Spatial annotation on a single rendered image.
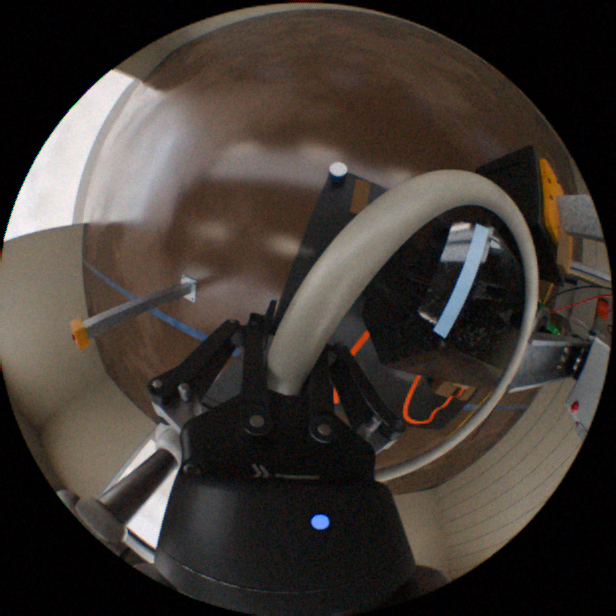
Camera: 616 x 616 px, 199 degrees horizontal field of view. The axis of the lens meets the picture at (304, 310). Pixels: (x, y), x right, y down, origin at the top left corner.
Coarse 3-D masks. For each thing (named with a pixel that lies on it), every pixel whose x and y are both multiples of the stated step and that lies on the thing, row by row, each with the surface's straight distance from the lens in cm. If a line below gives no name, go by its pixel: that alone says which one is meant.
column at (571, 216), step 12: (564, 204) 135; (576, 204) 133; (588, 204) 132; (564, 216) 134; (576, 216) 132; (588, 216) 131; (576, 228) 131; (588, 228) 130; (600, 228) 129; (600, 240) 140
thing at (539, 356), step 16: (544, 336) 53; (560, 336) 68; (512, 352) 47; (528, 352) 53; (544, 352) 62; (560, 352) 75; (528, 368) 58; (544, 368) 68; (560, 368) 85; (512, 384) 49; (528, 384) 54; (544, 384) 64
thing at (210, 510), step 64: (192, 448) 7; (256, 448) 7; (192, 512) 5; (256, 512) 4; (320, 512) 4; (384, 512) 5; (192, 576) 5; (256, 576) 4; (320, 576) 4; (384, 576) 5
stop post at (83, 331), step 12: (168, 288) 156; (180, 288) 158; (192, 288) 165; (132, 300) 138; (144, 300) 137; (156, 300) 142; (168, 300) 151; (192, 300) 169; (108, 312) 128; (120, 312) 127; (132, 312) 132; (72, 324) 124; (84, 324) 123; (96, 324) 122; (108, 324) 126; (84, 336) 120
